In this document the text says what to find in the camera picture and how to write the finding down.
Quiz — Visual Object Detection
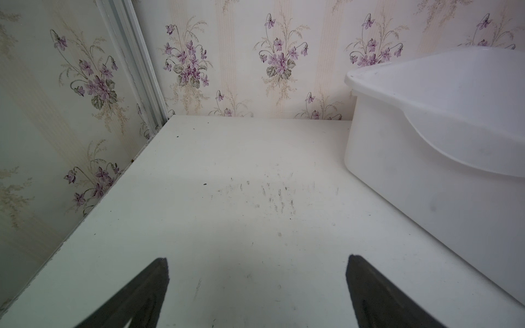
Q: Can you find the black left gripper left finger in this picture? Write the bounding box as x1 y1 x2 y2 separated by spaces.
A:
77 258 170 327

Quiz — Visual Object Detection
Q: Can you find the white plastic bin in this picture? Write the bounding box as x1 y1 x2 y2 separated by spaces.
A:
345 46 524 302

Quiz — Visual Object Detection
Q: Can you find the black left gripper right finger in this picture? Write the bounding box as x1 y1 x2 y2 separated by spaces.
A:
346 255 444 327

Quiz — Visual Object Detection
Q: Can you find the aluminium frame post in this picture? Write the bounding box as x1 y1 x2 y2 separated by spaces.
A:
96 1 168 136

